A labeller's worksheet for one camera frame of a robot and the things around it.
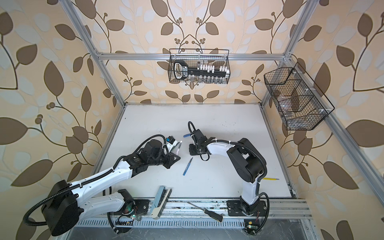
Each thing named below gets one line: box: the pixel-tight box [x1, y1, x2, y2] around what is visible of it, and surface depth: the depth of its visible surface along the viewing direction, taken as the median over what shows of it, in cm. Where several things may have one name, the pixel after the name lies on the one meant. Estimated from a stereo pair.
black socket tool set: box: [173, 60, 230, 84], surface depth 86 cm
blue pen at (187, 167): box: [182, 157, 194, 176], surface depth 90 cm
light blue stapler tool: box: [150, 185, 172, 220], surface depth 75 cm
